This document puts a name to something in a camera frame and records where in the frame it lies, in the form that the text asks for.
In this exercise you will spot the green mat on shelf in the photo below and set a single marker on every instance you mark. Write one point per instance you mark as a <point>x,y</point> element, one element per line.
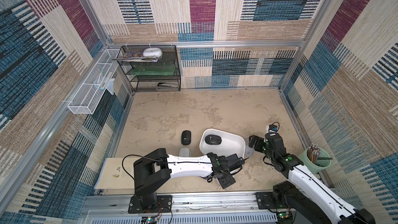
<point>152,70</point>

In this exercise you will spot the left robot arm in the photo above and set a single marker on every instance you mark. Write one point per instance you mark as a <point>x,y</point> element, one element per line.
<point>154,169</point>

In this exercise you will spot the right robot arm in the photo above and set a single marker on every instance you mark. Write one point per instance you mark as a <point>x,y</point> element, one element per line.
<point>303,191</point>

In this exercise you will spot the glossy white mouse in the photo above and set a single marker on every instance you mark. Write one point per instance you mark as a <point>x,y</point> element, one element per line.
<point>185,152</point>

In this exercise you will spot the grey speckled mouse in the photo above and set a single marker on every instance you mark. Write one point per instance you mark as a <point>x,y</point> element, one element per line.
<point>248,152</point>

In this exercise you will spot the black mouse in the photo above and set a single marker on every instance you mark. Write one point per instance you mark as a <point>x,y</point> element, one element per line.
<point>213,139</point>
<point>186,137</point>

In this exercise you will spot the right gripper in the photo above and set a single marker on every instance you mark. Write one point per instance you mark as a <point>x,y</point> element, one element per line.
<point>257,141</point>

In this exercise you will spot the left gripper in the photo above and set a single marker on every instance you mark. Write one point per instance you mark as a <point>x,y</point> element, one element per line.
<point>228,182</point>

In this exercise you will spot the green pencil cup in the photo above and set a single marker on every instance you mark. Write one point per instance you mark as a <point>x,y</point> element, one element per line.
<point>316,165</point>

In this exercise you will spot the white wire wall basket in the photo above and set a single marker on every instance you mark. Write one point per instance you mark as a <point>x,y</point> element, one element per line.
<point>97,82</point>

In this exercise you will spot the magazine on shelf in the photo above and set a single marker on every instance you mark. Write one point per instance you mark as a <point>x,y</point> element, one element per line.
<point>135,57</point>

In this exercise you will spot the black wire shelf rack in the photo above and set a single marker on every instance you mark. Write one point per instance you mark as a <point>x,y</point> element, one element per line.
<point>156,83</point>

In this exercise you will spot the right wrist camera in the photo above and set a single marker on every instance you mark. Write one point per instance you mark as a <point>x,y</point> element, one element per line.
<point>274,143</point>

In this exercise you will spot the white round device on shelf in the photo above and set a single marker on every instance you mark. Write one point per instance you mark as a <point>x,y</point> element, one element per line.
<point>153,52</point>

